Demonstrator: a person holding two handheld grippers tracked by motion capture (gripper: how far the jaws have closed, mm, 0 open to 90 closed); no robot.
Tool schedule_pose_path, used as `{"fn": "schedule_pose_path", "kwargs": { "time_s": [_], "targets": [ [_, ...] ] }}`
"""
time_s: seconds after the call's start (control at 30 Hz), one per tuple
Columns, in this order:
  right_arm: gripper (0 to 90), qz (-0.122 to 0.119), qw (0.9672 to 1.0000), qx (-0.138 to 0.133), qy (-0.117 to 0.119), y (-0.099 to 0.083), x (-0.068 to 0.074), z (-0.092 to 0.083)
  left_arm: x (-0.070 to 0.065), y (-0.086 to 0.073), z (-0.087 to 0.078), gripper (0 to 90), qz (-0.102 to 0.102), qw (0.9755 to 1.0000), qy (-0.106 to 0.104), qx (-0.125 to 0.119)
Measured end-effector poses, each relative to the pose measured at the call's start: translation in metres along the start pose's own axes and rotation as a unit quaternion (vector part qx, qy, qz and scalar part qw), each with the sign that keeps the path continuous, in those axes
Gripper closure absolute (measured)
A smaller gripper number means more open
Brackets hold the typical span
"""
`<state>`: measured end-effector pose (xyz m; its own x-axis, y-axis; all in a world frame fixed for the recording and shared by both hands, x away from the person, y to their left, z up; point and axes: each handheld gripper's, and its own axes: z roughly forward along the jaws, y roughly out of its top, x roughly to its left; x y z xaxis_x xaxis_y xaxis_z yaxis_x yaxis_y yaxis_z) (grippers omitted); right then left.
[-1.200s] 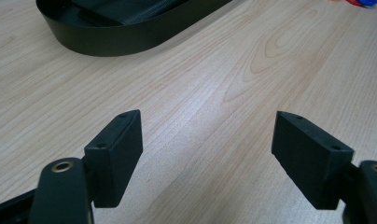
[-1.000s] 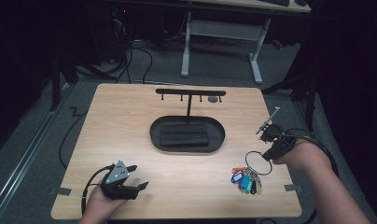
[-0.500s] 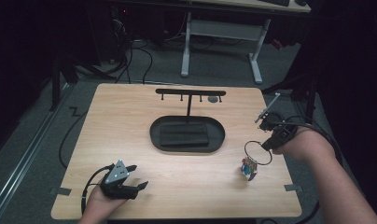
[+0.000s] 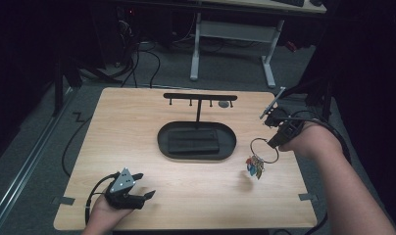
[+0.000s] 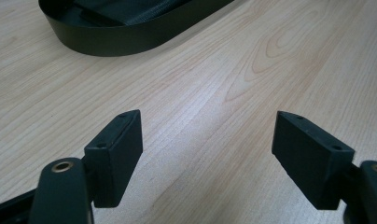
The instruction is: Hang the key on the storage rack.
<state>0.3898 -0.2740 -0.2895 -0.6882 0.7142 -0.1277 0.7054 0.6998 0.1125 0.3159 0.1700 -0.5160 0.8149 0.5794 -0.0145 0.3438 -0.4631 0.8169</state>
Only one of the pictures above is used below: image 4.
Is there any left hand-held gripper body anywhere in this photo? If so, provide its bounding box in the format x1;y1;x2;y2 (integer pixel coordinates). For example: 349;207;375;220
104;167;146;211

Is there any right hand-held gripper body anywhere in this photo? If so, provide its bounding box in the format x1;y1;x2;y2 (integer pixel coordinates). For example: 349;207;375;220
259;86;307;141

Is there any key ring with colourful tags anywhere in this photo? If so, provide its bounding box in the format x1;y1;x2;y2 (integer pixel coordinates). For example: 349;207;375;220
245;136;280;181

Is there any black wallet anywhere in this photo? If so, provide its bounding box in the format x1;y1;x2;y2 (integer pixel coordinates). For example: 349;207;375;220
167;128;221;156

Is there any black key rack with tray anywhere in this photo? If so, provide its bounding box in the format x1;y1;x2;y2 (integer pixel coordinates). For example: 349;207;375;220
157;92;238;162

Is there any person's left hand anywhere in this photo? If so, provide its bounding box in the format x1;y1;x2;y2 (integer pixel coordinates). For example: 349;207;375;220
87;194;135;230

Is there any person's right hand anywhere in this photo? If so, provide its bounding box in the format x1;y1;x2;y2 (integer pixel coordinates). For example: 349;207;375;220
278;122;345;162

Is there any black metal stand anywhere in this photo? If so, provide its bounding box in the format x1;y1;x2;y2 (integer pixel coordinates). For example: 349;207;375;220
274;72;335;123
51;53;123;118

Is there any grey tape strip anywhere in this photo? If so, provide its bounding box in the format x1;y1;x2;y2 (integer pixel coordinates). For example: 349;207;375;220
298;192;319;202
51;196;75;207

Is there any small red object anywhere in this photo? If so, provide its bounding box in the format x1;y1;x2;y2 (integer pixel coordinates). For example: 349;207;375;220
285;40;299;54

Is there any white desk with metal legs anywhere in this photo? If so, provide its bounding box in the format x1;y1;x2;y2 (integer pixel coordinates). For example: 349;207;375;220
189;0;327;89

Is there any black keyboard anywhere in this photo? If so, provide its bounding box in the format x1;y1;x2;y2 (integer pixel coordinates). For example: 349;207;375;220
272;0;306;8

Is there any left hand-held gripper black cable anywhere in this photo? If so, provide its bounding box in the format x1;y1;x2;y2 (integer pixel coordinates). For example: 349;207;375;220
84;172;121;227

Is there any hand-held gripper black cable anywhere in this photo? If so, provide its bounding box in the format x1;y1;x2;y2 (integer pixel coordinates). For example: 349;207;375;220
84;172;121;227
276;110;353;235

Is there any right hand-held gripper black cable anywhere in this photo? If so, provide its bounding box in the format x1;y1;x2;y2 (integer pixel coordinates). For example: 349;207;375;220
276;110;353;235

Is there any black floor cable bundle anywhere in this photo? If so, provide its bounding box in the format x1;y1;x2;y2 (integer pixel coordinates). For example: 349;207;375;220
116;18;162;89

